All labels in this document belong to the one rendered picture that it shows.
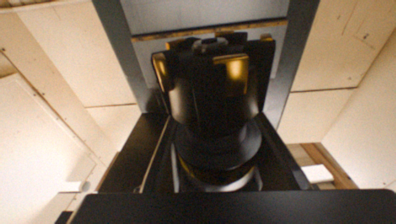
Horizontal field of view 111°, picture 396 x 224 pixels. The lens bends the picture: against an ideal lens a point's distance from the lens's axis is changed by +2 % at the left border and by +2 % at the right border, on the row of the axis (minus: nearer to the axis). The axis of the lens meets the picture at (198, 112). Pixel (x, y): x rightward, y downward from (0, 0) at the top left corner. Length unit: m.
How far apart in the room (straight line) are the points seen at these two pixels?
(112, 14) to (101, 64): 0.58
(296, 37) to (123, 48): 0.60
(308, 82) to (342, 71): 0.19
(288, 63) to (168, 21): 0.44
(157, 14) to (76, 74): 0.89
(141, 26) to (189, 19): 0.15
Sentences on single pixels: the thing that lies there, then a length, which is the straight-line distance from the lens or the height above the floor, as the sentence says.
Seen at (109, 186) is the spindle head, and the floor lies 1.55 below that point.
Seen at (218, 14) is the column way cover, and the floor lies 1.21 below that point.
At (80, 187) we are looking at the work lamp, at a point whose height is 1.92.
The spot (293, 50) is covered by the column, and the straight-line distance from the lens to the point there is 0.63.
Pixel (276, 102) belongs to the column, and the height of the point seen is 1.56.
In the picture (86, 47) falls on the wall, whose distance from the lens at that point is 1.14.
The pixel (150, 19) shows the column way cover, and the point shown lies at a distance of 0.51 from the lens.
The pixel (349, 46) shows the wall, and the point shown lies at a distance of 1.23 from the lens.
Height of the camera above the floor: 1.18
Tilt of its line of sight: 37 degrees up
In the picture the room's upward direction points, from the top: 172 degrees clockwise
